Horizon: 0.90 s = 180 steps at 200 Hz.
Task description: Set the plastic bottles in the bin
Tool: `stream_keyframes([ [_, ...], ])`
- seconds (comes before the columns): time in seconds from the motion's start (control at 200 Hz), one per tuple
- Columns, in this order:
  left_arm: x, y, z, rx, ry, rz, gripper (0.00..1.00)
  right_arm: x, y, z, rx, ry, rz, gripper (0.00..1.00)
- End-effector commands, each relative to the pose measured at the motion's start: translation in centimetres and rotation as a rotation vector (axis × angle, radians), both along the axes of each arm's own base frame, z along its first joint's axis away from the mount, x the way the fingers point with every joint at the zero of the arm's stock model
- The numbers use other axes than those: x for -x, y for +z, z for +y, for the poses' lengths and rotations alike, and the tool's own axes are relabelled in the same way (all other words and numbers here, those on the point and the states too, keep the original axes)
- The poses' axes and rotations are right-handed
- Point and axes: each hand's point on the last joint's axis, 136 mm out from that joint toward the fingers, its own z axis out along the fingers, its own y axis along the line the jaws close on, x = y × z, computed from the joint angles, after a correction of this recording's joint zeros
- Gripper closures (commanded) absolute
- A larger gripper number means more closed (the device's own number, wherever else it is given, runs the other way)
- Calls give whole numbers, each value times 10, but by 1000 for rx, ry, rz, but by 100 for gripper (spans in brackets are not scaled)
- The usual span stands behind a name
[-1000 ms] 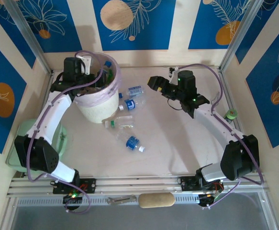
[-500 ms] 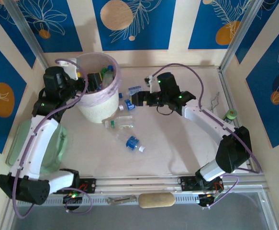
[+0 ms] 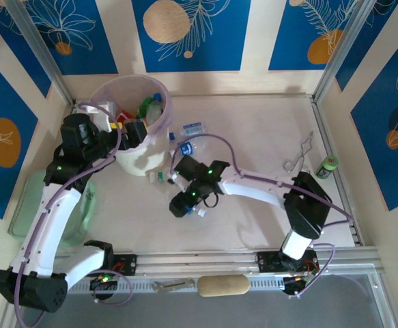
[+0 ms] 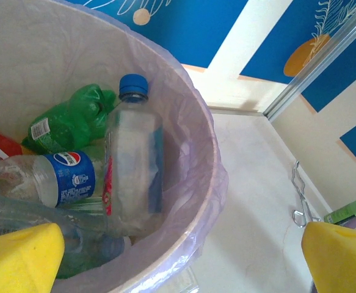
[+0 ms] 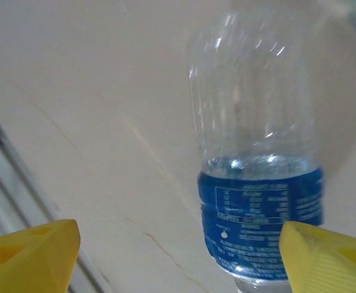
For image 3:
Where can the green bottle yellow cap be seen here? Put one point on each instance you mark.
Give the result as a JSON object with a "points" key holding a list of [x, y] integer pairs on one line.
{"points": [[146, 104]]}

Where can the blue label bottle white cap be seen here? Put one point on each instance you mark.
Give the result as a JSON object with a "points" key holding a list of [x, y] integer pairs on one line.
{"points": [[202, 212]]}

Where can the small clear bottle blue cap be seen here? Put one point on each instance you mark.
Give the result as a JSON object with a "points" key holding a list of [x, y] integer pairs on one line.
{"points": [[157, 97]]}

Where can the clear bottle green label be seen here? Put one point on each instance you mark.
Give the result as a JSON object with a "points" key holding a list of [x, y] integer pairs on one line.
{"points": [[157, 177]]}

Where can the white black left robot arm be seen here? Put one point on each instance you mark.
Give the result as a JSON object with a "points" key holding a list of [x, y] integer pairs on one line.
{"points": [[52, 225]]}

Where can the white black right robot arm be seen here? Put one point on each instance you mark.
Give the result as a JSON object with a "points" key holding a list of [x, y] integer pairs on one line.
{"points": [[253, 189]]}

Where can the white round bin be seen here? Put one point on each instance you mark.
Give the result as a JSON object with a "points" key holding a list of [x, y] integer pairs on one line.
{"points": [[144, 160]]}

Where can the translucent pink bucket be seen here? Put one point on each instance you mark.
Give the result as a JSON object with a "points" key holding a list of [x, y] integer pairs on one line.
{"points": [[162, 126]]}

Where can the light green plastic tray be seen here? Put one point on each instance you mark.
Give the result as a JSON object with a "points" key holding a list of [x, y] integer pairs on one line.
{"points": [[21, 205]]}

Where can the beige sponge pad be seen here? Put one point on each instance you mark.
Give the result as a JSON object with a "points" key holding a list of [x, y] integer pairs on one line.
{"points": [[222, 286]]}

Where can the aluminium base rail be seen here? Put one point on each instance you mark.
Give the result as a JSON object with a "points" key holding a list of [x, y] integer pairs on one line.
{"points": [[198, 264]]}

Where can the aluminium left frame post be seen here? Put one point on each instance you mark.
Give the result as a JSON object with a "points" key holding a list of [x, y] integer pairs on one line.
{"points": [[39, 44]]}

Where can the aluminium frame post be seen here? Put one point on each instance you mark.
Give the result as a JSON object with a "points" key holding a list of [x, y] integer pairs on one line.
{"points": [[343, 44], [39, 44]]}

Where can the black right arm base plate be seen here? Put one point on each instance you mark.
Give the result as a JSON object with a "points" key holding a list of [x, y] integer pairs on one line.
{"points": [[268, 261]]}

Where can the flat metal bracket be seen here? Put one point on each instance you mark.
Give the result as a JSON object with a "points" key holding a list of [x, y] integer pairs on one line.
{"points": [[171, 285]]}

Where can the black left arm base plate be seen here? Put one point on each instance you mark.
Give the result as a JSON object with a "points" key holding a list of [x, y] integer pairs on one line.
{"points": [[127, 264]]}

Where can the aluminium right side rail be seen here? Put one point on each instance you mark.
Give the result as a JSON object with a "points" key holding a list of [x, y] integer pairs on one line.
{"points": [[319, 116]]}

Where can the aluminium right frame post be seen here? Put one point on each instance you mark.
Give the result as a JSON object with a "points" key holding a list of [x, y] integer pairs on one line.
{"points": [[343, 44]]}

